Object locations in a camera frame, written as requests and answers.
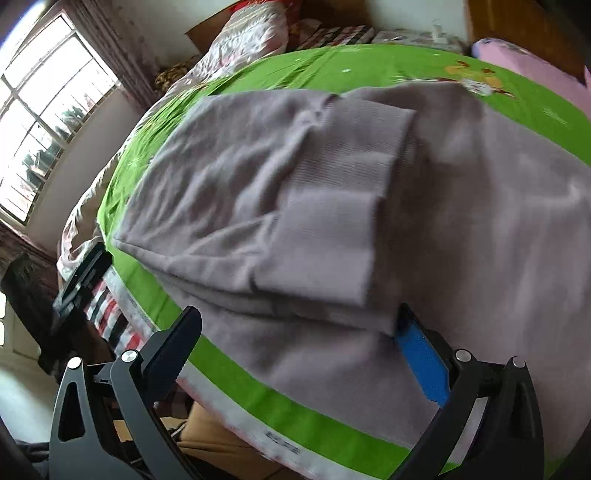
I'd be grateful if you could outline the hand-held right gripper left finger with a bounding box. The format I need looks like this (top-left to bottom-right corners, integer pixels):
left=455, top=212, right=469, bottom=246
left=48, top=305, right=204, bottom=480

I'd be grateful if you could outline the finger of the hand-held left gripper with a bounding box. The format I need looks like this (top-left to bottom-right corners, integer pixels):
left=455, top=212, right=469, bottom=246
left=52, top=241, right=114, bottom=319

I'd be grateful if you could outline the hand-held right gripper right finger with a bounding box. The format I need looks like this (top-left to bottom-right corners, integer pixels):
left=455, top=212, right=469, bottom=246
left=392, top=302, right=546, bottom=480

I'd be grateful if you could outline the lilac sweatshirt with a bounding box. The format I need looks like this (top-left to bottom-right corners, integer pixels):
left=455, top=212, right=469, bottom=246
left=112, top=80, right=591, bottom=462

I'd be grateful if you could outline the striped mattress cover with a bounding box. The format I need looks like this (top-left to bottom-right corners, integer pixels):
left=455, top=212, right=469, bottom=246
left=85, top=267, right=153, bottom=358

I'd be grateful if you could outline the window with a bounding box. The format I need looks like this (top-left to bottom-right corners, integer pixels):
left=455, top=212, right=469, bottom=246
left=0, top=13, right=122, bottom=228

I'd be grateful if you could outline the brown floral cloth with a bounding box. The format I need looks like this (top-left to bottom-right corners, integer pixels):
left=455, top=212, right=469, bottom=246
left=154, top=54, right=200, bottom=92

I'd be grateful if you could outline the reddish patterned curtain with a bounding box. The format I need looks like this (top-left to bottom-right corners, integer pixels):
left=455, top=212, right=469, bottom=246
left=58, top=0, right=160, bottom=109

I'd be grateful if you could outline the small dark wooden headboard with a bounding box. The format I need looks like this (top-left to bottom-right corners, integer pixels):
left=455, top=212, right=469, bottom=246
left=185, top=8, right=243, bottom=52

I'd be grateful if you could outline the pink white patterned quilt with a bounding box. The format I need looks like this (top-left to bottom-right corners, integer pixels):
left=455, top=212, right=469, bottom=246
left=56, top=0, right=298, bottom=280

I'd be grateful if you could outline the green cloth with white border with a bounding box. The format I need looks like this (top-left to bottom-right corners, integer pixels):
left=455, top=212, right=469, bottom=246
left=95, top=42, right=591, bottom=480

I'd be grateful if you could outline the pink bedsheet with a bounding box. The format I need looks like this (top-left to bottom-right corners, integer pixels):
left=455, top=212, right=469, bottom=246
left=470, top=38, right=591, bottom=123

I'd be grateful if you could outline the red floral pillow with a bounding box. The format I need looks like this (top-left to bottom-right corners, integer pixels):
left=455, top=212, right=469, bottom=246
left=228, top=0, right=303, bottom=12

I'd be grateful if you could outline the checkered bedsheet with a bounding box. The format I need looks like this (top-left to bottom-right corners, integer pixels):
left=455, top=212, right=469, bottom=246
left=295, top=24, right=376, bottom=51

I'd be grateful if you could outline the large brown wooden headboard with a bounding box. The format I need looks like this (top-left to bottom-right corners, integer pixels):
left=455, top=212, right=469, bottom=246
left=465, top=0, right=591, bottom=81

